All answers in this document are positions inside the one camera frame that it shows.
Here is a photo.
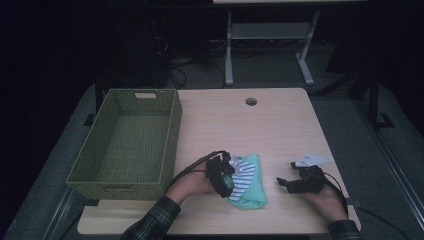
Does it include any black floor cable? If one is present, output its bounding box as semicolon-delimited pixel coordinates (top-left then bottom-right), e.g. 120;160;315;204
358;206;414;240

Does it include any person's right hand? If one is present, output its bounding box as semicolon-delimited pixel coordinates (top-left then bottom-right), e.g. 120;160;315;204
299;184;349;223

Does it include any teal striped garment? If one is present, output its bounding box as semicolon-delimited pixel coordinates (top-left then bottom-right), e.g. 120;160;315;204
224;153;268;210

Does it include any grey metal table frame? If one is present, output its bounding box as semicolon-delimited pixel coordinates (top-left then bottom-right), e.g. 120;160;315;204
224;10;320;87

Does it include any green woven basket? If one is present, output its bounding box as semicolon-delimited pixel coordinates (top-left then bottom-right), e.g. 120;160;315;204
65;88;183;202

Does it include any aluminium floor rail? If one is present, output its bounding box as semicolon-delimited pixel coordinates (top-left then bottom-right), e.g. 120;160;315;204
353;99;424;231
43;186;84;240

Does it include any person's left hand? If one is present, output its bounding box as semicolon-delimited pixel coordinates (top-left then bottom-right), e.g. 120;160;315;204
165;162;218;205

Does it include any tangle of black floor cables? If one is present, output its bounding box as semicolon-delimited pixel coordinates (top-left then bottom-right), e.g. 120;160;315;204
154;36;226;89

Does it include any black metal stand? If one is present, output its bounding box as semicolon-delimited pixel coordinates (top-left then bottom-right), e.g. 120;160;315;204
368;71;396;131

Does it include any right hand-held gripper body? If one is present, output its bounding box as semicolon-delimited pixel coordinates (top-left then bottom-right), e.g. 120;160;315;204
289;153;332;195

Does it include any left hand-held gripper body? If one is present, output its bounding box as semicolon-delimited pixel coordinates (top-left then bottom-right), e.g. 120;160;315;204
205;150;246;188

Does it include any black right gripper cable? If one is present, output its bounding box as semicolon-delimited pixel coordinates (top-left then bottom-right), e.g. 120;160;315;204
323;172;349;215

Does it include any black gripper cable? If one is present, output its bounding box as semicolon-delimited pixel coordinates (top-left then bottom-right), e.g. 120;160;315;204
323;172;349;215
166;150;228;192

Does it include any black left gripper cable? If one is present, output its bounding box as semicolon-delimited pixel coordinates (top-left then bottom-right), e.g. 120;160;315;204
166;150;228;192

